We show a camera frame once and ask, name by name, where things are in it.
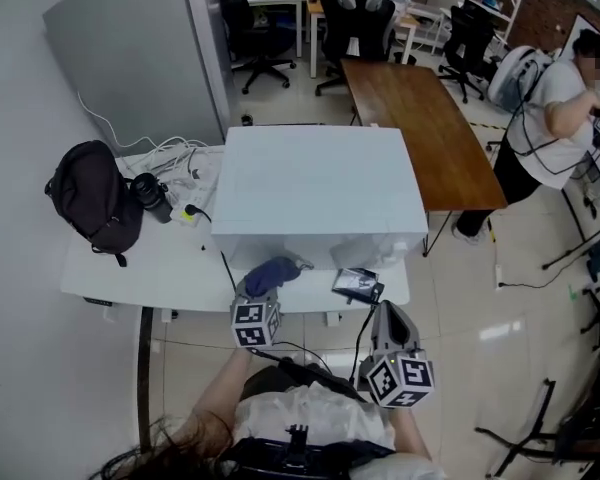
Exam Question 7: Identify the black tripod stand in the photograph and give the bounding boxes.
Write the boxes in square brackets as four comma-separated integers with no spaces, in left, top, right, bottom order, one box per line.
[474,378,561,477]

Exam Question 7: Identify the white cable bundle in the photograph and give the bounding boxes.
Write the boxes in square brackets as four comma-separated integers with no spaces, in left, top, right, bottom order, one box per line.
[124,137,224,189]

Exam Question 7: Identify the white standing desk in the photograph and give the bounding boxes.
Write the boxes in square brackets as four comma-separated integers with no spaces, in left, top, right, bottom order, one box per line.
[59,150,411,327]

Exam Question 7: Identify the person's left forearm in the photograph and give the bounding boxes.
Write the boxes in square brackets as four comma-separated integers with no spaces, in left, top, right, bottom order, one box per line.
[172,350,254,457]

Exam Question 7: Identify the wood-topped white office desk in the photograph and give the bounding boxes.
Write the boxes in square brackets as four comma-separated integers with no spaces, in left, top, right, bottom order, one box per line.
[307,0,421,80]

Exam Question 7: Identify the whiteboard on black stand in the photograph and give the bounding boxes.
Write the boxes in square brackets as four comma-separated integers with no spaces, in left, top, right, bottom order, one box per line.
[542,13,600,270]

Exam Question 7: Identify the person's dark trousers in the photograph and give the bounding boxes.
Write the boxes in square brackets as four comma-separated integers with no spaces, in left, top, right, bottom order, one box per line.
[242,357,371,404]

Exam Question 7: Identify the person's white shirt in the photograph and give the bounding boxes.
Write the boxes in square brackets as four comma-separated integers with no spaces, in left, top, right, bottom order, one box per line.
[232,382,399,457]

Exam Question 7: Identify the black floor cable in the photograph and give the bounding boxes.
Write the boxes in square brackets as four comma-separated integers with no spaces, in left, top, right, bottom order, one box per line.
[499,252,581,290]

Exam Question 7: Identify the person's right forearm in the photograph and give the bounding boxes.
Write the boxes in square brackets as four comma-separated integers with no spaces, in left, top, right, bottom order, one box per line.
[389,406,434,469]

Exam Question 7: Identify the black office chair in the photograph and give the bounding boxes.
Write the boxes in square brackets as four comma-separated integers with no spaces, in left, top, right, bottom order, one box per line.
[437,0,501,104]
[217,0,297,95]
[314,0,421,98]

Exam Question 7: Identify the long white cable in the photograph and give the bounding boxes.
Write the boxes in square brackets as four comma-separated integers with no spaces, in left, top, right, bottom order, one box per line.
[76,90,154,150]

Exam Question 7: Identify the thin black device cable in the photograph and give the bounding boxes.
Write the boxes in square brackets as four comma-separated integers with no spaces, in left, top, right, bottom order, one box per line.
[350,297,381,383]

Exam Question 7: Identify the black power plug cable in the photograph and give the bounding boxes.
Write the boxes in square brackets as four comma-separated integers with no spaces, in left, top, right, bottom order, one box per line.
[182,203,239,292]

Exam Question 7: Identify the black backpack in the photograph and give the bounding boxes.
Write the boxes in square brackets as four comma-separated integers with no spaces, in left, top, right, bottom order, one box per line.
[44,140,145,268]

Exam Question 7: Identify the grey partition panel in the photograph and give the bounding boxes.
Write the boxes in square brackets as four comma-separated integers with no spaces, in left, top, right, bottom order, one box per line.
[42,0,231,157]

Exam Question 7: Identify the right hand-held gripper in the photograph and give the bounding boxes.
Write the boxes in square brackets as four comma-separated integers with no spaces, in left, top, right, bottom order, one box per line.
[360,300,436,410]

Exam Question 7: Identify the dark blue cloth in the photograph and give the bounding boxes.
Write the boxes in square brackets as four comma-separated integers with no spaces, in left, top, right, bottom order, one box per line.
[243,255,315,299]

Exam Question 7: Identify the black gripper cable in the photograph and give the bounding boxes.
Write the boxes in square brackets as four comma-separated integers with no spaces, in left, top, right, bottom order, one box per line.
[252,340,334,374]

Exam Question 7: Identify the brown wooden table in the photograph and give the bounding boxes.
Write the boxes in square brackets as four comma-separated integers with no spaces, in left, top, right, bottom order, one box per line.
[339,57,509,258]

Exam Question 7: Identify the black chest camera mount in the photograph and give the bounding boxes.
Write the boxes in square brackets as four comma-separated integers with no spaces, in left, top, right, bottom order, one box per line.
[219,422,396,480]

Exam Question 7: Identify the black thermos bottle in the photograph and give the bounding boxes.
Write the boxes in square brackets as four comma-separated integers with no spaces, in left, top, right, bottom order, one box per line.
[129,172,174,225]

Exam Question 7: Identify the white microwave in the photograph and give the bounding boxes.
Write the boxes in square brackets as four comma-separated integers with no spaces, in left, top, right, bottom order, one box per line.
[209,125,430,272]

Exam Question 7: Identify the black bulky equipment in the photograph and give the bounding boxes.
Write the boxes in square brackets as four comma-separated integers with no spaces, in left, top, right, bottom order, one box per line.
[554,337,600,464]

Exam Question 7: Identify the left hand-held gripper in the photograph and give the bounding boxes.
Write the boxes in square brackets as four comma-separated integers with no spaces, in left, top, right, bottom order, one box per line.
[229,276,284,352]

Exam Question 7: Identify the flat black device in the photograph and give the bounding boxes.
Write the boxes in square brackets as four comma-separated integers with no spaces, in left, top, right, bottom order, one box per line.
[331,266,385,305]

